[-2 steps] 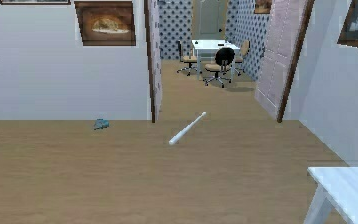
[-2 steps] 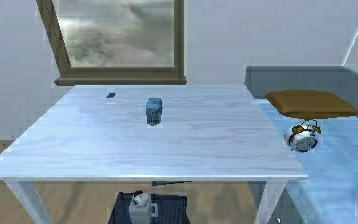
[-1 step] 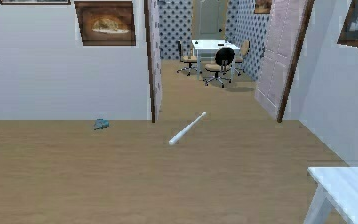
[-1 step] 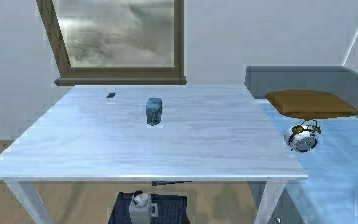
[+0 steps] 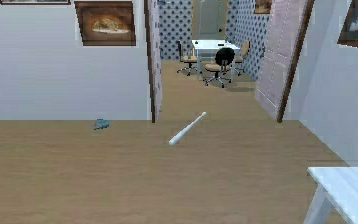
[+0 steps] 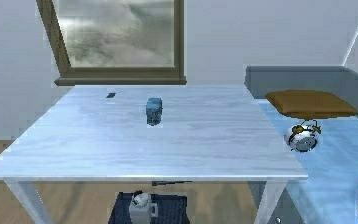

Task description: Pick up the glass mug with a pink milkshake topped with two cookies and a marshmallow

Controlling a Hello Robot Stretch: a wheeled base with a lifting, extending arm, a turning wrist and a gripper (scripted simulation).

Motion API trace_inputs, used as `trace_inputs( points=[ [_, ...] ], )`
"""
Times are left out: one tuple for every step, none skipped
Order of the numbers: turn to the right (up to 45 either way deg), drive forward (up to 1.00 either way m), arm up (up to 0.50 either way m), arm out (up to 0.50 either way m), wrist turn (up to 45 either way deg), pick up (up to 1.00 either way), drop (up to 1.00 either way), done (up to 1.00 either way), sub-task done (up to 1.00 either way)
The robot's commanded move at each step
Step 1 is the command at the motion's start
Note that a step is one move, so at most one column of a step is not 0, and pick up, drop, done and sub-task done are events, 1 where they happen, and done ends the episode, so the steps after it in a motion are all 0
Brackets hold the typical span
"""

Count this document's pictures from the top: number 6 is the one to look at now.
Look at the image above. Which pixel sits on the glass mug with milkshake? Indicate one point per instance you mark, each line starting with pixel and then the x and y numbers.
pixel 139 210

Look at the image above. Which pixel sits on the white wooden table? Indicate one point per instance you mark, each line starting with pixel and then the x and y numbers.
pixel 153 150

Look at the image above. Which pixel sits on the small black flat remote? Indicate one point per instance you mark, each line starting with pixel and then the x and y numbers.
pixel 111 95

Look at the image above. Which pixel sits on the brown framed window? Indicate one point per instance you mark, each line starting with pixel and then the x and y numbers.
pixel 120 72

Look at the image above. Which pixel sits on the thin black bar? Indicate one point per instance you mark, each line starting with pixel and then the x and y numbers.
pixel 163 183

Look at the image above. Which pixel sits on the white alarm clock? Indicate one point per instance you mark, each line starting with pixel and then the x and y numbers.
pixel 302 140

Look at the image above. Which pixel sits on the brown pillow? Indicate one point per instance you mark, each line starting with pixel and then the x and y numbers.
pixel 310 104

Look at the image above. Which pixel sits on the bed with blue sheet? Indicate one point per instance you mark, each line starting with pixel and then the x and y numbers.
pixel 340 166

